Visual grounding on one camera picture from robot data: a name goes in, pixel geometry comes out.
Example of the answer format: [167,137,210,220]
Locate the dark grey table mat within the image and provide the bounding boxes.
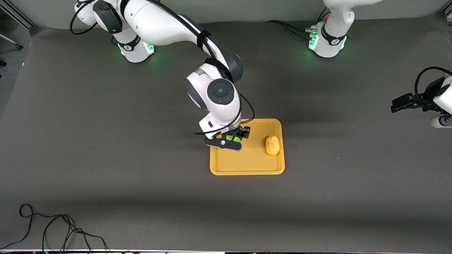
[0,14,452,252]

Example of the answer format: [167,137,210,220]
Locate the loose black cable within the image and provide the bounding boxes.
[0,204,108,253]

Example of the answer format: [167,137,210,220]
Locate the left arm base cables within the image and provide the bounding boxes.
[267,6,331,40]

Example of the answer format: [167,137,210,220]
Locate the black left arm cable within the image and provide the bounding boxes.
[414,66,452,103]

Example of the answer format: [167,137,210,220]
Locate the yellow-brown potato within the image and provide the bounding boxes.
[265,135,281,156]

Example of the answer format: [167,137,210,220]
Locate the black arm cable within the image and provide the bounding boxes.
[414,66,452,103]
[70,0,256,137]

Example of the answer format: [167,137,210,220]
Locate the yellow plastic tray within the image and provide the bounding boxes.
[210,119,285,176]

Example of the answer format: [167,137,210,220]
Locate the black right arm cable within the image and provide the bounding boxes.
[70,0,256,137]

